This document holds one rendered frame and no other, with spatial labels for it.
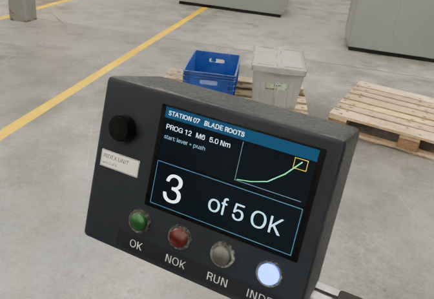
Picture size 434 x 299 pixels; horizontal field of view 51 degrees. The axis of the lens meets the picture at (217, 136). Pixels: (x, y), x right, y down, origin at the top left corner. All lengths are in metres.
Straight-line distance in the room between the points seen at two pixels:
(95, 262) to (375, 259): 1.32
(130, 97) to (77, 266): 1.69
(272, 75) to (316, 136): 2.98
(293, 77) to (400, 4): 3.01
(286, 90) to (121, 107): 2.97
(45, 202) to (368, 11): 4.70
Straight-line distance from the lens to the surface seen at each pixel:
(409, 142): 3.54
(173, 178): 0.47
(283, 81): 3.40
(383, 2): 6.15
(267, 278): 0.45
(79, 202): 2.52
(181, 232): 0.48
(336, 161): 0.42
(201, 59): 3.99
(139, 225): 0.50
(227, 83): 3.42
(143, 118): 0.48
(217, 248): 0.46
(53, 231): 2.34
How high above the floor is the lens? 1.42
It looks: 26 degrees down
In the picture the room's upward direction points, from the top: 6 degrees clockwise
